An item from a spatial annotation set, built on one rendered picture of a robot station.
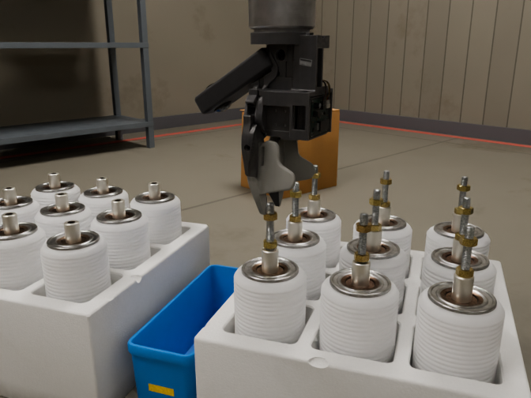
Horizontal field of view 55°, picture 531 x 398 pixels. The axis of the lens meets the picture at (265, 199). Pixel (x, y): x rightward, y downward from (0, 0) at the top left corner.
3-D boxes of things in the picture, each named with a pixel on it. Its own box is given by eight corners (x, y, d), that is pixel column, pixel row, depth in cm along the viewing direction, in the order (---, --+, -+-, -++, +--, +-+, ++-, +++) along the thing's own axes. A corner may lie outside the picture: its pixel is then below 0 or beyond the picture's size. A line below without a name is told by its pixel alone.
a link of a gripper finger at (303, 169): (310, 212, 64) (307, 141, 60) (268, 204, 66) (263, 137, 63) (319, 201, 66) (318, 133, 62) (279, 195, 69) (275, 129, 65)
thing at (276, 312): (222, 383, 73) (219, 267, 68) (274, 358, 78) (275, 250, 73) (263, 420, 66) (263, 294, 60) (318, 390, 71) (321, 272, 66)
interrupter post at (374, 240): (361, 249, 74) (362, 227, 73) (374, 246, 75) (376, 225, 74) (370, 255, 72) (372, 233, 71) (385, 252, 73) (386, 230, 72)
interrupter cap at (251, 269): (230, 270, 67) (230, 264, 67) (274, 256, 72) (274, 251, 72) (265, 290, 62) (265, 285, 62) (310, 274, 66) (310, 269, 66)
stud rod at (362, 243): (366, 271, 63) (369, 213, 61) (363, 274, 62) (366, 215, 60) (358, 268, 63) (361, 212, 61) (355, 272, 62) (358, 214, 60)
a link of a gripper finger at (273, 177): (287, 223, 58) (293, 143, 56) (242, 215, 61) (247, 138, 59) (298, 219, 61) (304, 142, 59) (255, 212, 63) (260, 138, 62)
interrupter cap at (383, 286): (327, 297, 60) (327, 291, 60) (331, 270, 67) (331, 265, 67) (392, 302, 59) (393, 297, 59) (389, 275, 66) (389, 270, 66)
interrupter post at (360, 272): (349, 289, 62) (351, 264, 61) (350, 280, 64) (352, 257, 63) (370, 290, 62) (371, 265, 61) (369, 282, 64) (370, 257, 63)
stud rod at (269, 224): (269, 260, 66) (269, 204, 63) (265, 257, 66) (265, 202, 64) (275, 258, 66) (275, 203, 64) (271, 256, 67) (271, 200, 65)
